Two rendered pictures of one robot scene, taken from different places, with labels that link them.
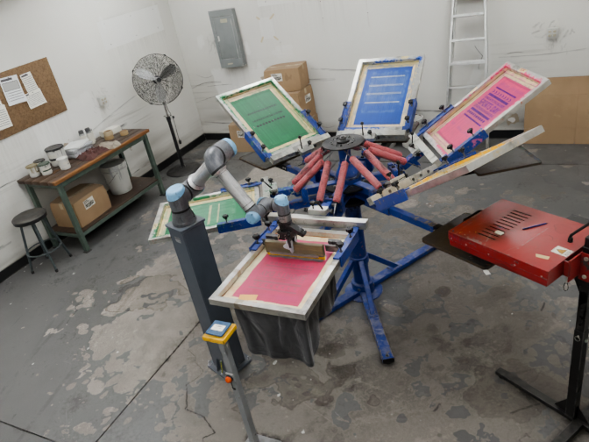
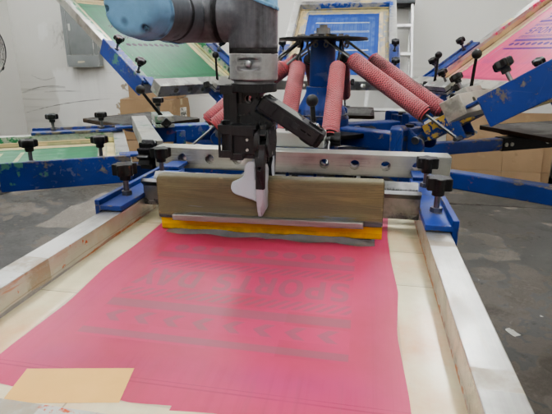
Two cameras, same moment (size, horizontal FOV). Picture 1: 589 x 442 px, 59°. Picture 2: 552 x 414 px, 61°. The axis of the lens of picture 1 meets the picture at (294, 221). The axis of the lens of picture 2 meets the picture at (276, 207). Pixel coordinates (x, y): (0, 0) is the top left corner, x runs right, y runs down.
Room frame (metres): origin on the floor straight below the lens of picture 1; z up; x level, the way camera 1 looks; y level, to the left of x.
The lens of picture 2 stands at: (1.91, 0.28, 1.25)
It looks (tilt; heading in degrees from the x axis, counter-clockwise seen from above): 18 degrees down; 340
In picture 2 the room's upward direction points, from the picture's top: straight up
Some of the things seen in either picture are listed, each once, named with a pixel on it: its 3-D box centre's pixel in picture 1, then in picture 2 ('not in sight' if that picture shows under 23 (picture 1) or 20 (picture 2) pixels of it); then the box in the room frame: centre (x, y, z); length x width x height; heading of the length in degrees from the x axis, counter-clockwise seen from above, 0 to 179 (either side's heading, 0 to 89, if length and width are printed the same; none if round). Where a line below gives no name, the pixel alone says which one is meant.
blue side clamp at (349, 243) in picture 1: (346, 247); (428, 211); (2.58, -0.27, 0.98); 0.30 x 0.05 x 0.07; 149
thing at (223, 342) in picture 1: (239, 395); not in sight; (2.09, 0.48, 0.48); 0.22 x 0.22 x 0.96; 59
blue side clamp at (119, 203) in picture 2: (264, 239); (147, 195); (2.86, 0.21, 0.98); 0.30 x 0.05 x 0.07; 149
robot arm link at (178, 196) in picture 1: (178, 196); not in sight; (2.90, 0.66, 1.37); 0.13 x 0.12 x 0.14; 146
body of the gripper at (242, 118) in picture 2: (286, 229); (250, 121); (2.63, 0.06, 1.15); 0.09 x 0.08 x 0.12; 59
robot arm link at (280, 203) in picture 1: (281, 204); (250, 15); (2.63, 0.05, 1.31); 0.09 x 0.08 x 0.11; 56
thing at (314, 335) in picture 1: (322, 309); not in sight; (2.36, -0.06, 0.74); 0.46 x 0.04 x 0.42; 149
